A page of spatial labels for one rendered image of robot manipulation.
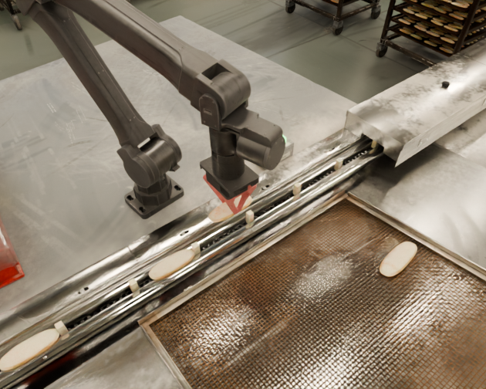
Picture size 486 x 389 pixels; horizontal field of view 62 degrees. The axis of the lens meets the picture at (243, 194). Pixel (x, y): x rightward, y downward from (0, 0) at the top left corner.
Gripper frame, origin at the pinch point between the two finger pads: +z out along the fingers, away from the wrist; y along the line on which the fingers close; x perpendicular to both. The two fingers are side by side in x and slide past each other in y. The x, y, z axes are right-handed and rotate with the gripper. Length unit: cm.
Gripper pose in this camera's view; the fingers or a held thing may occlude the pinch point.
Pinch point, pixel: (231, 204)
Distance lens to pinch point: 80.1
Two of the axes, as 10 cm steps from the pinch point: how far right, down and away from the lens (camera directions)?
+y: -6.1, -5.5, 5.7
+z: 0.2, 7.0, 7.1
